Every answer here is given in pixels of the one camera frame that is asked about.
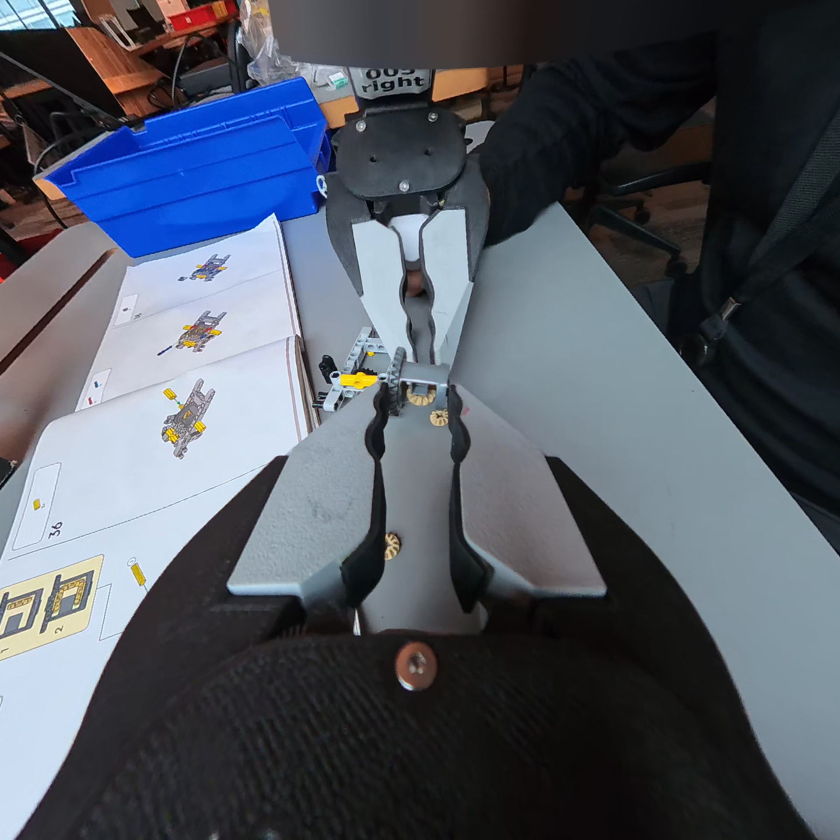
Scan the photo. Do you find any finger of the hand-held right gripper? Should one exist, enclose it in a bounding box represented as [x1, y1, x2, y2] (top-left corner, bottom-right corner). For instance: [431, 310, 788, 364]
[419, 209, 476, 366]
[350, 218, 421, 363]

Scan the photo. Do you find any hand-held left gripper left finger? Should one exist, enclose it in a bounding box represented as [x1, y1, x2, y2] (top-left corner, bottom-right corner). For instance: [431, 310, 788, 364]
[225, 382, 392, 609]

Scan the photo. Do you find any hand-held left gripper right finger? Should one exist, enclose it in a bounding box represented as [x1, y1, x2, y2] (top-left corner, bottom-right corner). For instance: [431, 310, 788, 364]
[448, 385, 608, 619]

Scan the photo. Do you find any grey lego frame assembly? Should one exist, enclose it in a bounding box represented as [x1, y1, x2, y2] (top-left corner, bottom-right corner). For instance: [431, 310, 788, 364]
[317, 327, 389, 413]

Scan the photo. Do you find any grey lego differential housing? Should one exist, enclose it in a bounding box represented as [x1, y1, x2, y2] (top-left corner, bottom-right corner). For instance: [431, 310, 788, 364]
[384, 348, 454, 416]

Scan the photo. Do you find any lego instruction booklet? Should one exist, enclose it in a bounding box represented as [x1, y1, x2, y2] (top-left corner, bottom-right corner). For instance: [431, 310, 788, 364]
[0, 213, 322, 795]

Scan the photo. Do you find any crumpled clear plastic bag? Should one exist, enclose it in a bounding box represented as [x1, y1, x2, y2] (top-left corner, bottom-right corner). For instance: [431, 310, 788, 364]
[236, 0, 309, 86]

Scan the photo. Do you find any blue plastic bin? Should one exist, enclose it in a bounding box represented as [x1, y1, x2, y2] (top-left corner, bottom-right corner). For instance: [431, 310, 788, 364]
[49, 75, 332, 258]

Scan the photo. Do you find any red storage bin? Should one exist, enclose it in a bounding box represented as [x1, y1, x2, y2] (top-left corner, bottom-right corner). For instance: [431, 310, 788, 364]
[174, 0, 240, 24]

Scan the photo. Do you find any wooden workbench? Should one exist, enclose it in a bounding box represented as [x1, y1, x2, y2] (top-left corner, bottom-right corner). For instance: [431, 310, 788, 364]
[66, 0, 250, 112]

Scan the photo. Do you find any black monitor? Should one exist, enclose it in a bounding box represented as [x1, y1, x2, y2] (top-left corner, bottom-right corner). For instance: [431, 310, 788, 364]
[0, 26, 126, 119]

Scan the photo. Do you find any black shoulder strap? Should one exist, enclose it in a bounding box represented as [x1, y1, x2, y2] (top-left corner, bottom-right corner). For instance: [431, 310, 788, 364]
[679, 115, 840, 368]

